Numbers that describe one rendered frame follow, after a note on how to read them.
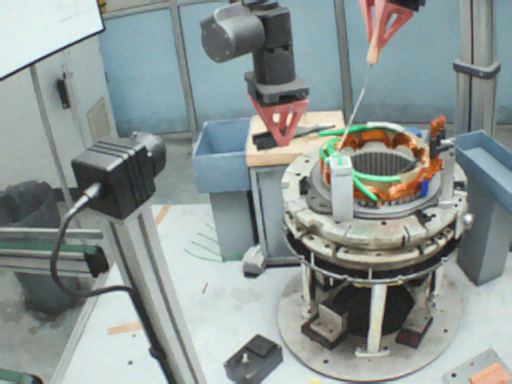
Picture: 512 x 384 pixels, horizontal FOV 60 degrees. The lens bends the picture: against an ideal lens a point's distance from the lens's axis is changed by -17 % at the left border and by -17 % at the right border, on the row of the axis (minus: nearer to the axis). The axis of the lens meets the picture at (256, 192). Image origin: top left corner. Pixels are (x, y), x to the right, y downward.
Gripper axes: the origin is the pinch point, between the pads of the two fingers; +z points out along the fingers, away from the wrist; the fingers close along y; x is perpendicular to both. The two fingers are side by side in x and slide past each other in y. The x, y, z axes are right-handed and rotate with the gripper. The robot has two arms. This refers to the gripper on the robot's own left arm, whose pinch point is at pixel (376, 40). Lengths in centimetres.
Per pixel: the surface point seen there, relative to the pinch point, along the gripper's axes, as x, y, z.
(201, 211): 6, -51, 61
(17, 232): -45, -75, 82
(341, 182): -6.0, 7.5, 19.8
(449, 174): 8.2, 14.9, 14.6
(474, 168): 30.4, 5.6, 18.5
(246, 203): 2, -26, 44
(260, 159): 0.2, -22.1, 31.4
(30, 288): -38, -124, 147
